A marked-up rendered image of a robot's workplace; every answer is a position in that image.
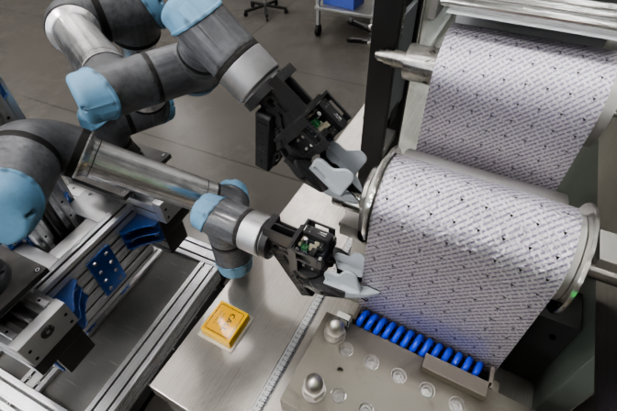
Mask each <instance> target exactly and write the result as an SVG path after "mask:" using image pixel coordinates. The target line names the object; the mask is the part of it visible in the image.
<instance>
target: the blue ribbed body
mask: <svg viewBox="0 0 617 411"><path fill-rule="evenodd" d="M379 320H380V321H379ZM362 324H364V329H365V330H367V331H369V330H370V328H372V333H373V334H376V335H378V334H379V332H381V338H383V339H387V338H388V336H390V337H389V341H390V342H393V343H395V344H396V343H397V342H398V345H399V346H400V347H402V348H404V349H405V348H406V347H407V345H408V350H410V351H412V352H415V351H416V350H417V354H418V355H420V356H422V357H424V356H425V354H426V353H429V354H431V355H432V356H434V357H436V358H438V359H440V360H442V361H446V362H448V363H450V364H452V365H453V366H455V367H458V368H460V369H462V370H464V371H466V372H469V373H472V374H474V375H475V376H477V377H479V378H481V379H483V380H485V381H486V380H487V379H488V372H486V371H484V370H483V368H484V364H483V362H482V361H478V362H477V364H476V366H474V365H473V362H474V360H473V358H472V357H470V356H468V357H467V358H466V360H465V361H463V358H464V355H463V353H462V352H461V351H458V352H457V353H456V354H455V356H453V355H454V351H453V349H452V348H447V349H446V350H445V352H443V344H442V343H438V344H436V346H435V347H433V346H434V342H433V339H427V340H426V342H425V343H424V336H423V335H422V334H419V335H418V336H417V337H416V338H415V332H414V331H413V330H409V331H408V333H407V334H406V329H405V327H403V326H400V327H399V328H398V326H397V324H396V323H395V322H391V323H390V324H388V321H387V319H386V318H385V317H383V318H381V319H379V315H378V314H373V315H372V316H371V313H370V311H369V310H365V311H364V312H363V313H362V314H359V315H358V318H357V321H356V323H355V325H356V326H358V327H360V326H361V325H362ZM397 328H398V329H397Z"/></svg>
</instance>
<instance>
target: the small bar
mask: <svg viewBox="0 0 617 411"><path fill-rule="evenodd" d="M420 371H421V372H424V373H426V374H428V375H430V376H431V377H433V378H435V379H437V380H439V381H442V382H444V383H447V384H449V385H451V386H453V387H454V388H456V389H458V390H460V391H462V392H464V393H466V394H469V395H471V396H473V397H475V398H477V399H479V400H481V401H484V399H485V398H486V397H487V393H488V384H489V382H488V381H485V380H483V379H481V378H479V377H477V376H475V375H474V374H472V373H469V372H466V371H464V370H462V369H460V368H458V367H455V366H453V365H452V364H450V363H448V362H446V361H442V360H440V359H438V358H436V357H434V356H432V355H431V354H429V353H426V354H425V356H424V359H423V362H422V365H421V369H420Z"/></svg>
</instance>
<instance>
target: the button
mask: <svg viewBox="0 0 617 411"><path fill-rule="evenodd" d="M249 320H250V317H249V314H247V313H245V312H243V311H241V310H240V309H238V308H236V307H234V306H232V305H230V304H228V303H226V302H224V301H220V302H219V304H218V305H217V307H216V308H215V309H214V311H213V312H212V313H211V315H210V316H209V317H208V319H207V320H206V322H205V323H204V324H203V326H202V327H201V330H202V332H203V334H205V335H207V336H208V337H210V338H212V339H214V340H215V341H217V342H219V343H221V344H223V345H224V346H226V347H228V348H231V347H232V345H233V344H234V342H235V341H236V339H237V338H238V336H239V335H240V334H241V332H242V331H243V329H244V328H245V326H246V325H247V323H248V322H249Z"/></svg>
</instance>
